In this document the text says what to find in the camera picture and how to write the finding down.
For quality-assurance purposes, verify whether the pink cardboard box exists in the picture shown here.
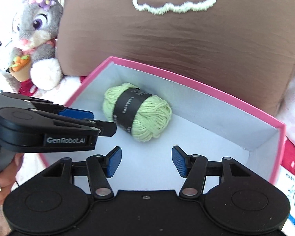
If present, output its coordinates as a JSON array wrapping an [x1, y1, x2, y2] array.
[[38, 56, 287, 185]]

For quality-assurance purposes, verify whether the person's left hand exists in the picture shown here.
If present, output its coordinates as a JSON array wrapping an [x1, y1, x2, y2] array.
[[0, 153, 24, 209]]

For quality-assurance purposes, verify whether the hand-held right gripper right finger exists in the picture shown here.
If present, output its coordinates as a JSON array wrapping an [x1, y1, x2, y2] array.
[[171, 146, 251, 199]]

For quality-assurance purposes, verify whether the green yarn ball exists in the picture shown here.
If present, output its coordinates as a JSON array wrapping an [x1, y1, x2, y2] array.
[[102, 83, 172, 142]]

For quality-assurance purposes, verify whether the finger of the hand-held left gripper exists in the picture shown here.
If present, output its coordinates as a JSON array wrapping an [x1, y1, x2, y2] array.
[[37, 109, 117, 137], [5, 92, 94, 121]]

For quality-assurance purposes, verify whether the brown embroidered pillow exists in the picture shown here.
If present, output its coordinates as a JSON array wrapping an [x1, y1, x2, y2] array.
[[56, 0, 295, 116]]

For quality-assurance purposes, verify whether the grey bunny plush toy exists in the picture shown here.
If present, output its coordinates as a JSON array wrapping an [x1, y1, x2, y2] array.
[[0, 0, 64, 91]]

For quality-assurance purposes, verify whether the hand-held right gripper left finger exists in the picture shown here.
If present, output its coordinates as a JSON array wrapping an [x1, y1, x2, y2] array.
[[41, 146, 122, 200]]

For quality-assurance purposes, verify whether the red bear printed blanket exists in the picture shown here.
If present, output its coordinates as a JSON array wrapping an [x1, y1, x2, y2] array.
[[15, 74, 295, 229]]

